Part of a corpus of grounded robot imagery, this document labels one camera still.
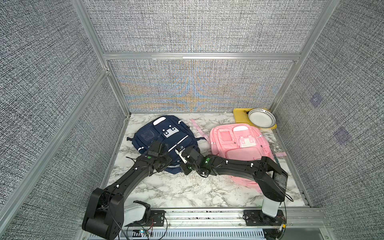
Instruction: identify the navy blue backpack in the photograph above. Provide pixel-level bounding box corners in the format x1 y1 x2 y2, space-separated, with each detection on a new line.
127 115 206 175

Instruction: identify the pink backpack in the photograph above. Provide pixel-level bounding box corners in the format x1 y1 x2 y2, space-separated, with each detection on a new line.
209 124 276 193

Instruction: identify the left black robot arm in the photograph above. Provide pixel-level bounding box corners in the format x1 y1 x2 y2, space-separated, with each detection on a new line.
82 141 172 240

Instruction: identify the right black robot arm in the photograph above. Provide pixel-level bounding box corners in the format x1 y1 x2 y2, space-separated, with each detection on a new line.
176 147 288 218

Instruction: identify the yellow tray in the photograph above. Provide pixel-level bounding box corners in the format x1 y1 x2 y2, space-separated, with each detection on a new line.
233 108 277 129

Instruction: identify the white dotted bowl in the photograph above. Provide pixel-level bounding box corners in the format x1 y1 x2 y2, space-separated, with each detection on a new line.
248 109 276 128

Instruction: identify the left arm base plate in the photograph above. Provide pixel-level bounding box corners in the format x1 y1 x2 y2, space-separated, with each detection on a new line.
125 210 166 227

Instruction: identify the white vented cable duct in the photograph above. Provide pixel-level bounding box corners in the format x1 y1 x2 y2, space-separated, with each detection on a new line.
116 229 266 240

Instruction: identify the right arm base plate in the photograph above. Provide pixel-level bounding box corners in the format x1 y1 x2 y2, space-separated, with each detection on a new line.
243 210 286 227

